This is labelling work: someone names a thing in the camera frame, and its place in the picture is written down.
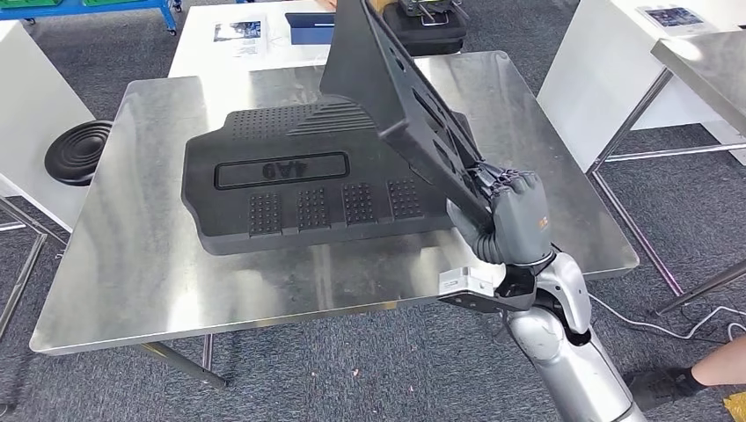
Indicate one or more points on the yellow floor tape outline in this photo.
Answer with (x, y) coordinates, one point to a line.
(735, 408)

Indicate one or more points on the brown cardboard box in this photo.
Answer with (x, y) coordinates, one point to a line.
(382, 4)

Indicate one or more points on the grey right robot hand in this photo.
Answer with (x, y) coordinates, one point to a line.
(521, 221)

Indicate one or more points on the printed photo sheet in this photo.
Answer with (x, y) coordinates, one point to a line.
(239, 35)
(676, 17)

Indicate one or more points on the stainless steel workbench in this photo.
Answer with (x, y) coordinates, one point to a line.
(711, 70)
(26, 268)
(146, 262)

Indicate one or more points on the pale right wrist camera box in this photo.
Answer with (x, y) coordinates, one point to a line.
(460, 282)

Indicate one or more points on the black camera bracket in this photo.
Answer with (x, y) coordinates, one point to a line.
(513, 291)

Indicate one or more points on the black carry case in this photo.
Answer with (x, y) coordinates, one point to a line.
(425, 38)

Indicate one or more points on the black plastic bracket panel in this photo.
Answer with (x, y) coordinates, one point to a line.
(361, 58)

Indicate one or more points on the black engine cover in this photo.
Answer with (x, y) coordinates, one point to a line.
(262, 221)

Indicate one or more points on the green plastic crate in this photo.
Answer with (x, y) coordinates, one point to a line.
(29, 2)
(116, 2)

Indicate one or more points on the white table with steel legs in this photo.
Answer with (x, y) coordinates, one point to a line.
(594, 70)

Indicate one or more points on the person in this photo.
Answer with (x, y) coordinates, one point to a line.
(664, 384)

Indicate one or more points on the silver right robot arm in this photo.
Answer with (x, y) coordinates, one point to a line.
(559, 349)

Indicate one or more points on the blue cart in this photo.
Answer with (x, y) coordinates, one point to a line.
(87, 10)

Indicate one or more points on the black remote controller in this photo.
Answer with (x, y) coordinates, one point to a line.
(431, 9)

